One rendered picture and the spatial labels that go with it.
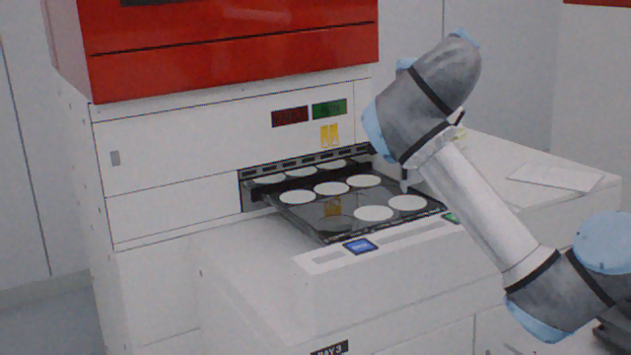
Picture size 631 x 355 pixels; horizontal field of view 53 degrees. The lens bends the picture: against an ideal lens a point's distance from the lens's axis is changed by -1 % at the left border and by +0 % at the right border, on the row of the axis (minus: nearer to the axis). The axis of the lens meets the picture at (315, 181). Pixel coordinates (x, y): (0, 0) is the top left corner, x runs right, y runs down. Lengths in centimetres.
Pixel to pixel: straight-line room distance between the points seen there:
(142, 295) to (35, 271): 159
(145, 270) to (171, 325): 20
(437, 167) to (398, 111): 12
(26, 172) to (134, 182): 154
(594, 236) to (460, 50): 39
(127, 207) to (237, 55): 48
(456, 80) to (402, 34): 271
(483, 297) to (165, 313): 88
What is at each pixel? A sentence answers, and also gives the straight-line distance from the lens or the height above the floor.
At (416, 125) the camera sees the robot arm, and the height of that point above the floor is 125.
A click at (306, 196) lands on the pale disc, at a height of 90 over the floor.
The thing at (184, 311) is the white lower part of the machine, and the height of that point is 59.
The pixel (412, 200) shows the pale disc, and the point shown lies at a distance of 173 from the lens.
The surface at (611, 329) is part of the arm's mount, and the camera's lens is 136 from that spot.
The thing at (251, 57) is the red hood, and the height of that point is 129.
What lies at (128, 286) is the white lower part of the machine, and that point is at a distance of 182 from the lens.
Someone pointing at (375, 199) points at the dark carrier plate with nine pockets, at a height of 90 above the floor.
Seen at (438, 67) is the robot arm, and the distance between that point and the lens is 114.
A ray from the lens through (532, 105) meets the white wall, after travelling 467.
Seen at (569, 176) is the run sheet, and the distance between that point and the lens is 176.
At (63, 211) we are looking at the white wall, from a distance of 329.
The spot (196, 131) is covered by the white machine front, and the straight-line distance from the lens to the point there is 173.
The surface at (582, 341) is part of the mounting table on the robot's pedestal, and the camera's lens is 135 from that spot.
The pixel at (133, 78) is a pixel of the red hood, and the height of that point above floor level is 128.
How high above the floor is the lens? 155
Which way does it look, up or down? 20 degrees down
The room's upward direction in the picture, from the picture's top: 3 degrees counter-clockwise
